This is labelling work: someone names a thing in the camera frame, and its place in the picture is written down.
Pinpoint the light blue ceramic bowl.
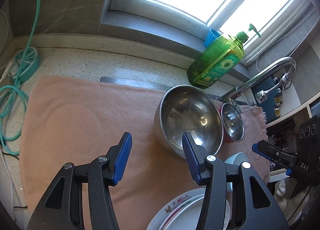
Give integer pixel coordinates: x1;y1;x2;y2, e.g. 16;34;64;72
223;152;250;193

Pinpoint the red steel bowl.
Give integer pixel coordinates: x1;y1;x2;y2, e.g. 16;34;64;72
220;103;245;143

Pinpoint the large floral rim plate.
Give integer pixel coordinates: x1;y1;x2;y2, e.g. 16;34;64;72
146;187;231;230

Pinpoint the white plate green leaf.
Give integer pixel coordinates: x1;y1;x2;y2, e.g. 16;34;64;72
162;195;230;230

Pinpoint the large stainless steel bowl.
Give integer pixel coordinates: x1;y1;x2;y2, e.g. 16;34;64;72
153;85;223;159

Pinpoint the chrome kitchen faucet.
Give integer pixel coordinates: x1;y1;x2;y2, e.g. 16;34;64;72
216;57;296;103

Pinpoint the white gloved right hand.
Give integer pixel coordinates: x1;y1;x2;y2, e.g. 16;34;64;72
273;177;310;226

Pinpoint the dark blue utensil holder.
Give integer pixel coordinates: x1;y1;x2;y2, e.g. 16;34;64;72
251;75;282;123

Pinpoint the pink towel mat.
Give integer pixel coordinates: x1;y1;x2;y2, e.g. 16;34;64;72
19;75;271;230

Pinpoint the green dish soap bottle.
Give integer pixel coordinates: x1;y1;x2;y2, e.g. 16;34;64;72
187;24;261;89

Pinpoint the blue plastic cup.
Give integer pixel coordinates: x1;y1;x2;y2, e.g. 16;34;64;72
203;29;221;49

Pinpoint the teal hose cable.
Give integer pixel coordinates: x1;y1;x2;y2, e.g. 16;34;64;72
0;0;45;157

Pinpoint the white window frame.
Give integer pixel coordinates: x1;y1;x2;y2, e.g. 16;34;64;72
100;0;311;65

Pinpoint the teal cable reel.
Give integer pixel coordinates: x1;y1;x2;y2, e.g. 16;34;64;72
8;47;40;83

